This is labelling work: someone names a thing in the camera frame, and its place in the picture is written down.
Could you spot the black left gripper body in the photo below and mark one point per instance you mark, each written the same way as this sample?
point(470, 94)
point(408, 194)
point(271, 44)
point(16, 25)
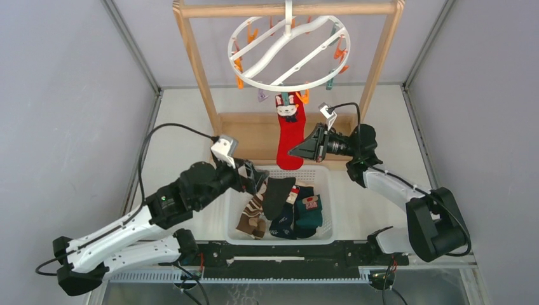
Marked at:
point(225, 177)

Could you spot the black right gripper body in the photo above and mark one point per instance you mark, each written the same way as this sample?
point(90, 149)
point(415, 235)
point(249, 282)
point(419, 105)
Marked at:
point(339, 144)

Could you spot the black grey sock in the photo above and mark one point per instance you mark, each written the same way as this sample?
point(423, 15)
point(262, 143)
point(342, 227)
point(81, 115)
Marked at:
point(278, 193)

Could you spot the red sock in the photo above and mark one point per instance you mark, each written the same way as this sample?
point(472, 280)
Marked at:
point(292, 119)

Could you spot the brown striped sock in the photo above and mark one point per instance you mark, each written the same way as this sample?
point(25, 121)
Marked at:
point(250, 222)

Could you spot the navy sock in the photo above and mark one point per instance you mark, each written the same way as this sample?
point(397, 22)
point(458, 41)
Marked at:
point(301, 232)

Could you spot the dark printed sock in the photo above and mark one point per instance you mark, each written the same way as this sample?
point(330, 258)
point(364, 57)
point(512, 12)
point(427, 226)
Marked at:
point(282, 226)

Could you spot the dark green sock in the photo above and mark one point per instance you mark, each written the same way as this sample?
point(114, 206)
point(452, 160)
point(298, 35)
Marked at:
point(309, 212)

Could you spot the white round clip hanger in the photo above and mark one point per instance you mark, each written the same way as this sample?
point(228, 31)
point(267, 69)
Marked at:
point(291, 54)

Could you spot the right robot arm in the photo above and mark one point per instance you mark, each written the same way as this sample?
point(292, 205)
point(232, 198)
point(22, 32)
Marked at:
point(435, 226)

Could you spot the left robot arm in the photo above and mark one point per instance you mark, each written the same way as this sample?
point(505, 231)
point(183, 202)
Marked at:
point(86, 262)

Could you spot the wooden hanger stand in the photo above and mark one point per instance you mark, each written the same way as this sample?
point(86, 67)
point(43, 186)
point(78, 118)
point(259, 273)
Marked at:
point(263, 135)

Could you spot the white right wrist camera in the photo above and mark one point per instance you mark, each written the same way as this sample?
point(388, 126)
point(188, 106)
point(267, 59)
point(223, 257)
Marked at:
point(329, 115)

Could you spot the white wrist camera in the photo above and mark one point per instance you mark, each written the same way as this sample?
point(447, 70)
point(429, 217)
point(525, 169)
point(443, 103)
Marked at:
point(223, 149)
point(329, 115)

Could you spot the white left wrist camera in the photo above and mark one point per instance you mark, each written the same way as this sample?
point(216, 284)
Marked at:
point(223, 149)

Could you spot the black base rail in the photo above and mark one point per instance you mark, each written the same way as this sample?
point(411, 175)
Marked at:
point(339, 260)

